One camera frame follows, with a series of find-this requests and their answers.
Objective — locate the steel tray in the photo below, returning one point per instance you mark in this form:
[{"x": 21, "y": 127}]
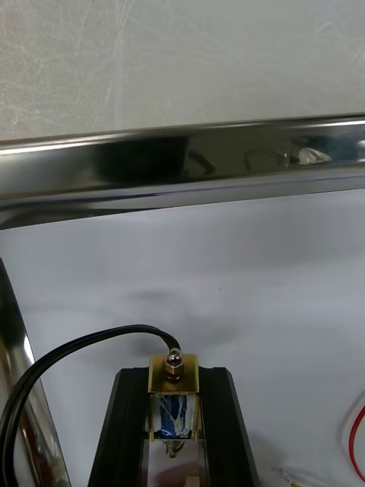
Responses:
[{"x": 152, "y": 163}]

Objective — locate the blue label metal solenoid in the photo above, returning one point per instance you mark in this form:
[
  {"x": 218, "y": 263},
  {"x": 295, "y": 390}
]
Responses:
[{"x": 173, "y": 371}]

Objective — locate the white sheet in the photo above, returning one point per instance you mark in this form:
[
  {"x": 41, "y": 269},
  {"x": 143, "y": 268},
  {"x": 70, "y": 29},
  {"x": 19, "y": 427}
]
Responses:
[{"x": 235, "y": 285}]

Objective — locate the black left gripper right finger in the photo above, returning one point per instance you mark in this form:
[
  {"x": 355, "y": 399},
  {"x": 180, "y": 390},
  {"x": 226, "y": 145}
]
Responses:
[{"x": 226, "y": 430}]

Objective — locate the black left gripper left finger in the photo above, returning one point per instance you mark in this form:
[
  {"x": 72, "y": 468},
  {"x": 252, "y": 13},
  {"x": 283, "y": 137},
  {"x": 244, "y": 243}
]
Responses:
[{"x": 121, "y": 430}]

